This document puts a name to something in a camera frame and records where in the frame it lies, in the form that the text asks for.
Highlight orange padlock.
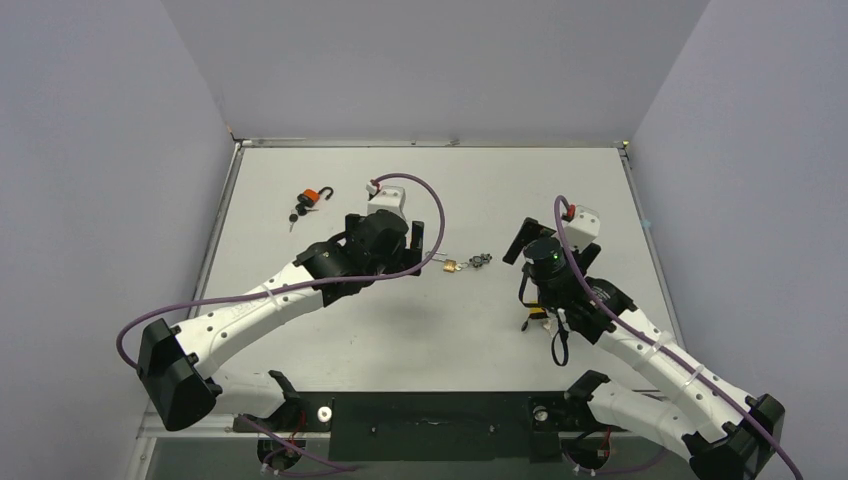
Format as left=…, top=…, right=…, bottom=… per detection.
left=294, top=186, right=334, bottom=216

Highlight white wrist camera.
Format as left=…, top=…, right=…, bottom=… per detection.
left=366, top=183, right=406, bottom=221
left=563, top=204, right=600, bottom=253

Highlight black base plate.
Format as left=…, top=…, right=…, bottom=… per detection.
left=233, top=391, right=607, bottom=462

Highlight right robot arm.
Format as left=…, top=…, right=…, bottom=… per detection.
left=503, top=217, right=785, bottom=479

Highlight small padlock key charm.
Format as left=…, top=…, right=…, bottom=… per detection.
left=458, top=253, right=492, bottom=269

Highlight black-headed keys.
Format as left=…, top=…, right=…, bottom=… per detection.
left=288, top=208, right=317, bottom=232

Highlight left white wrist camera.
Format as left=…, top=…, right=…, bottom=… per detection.
left=366, top=183, right=406, bottom=221

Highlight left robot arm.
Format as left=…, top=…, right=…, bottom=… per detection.
left=137, top=209, right=424, bottom=431

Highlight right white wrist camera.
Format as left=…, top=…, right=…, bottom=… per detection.
left=563, top=204, right=600, bottom=253

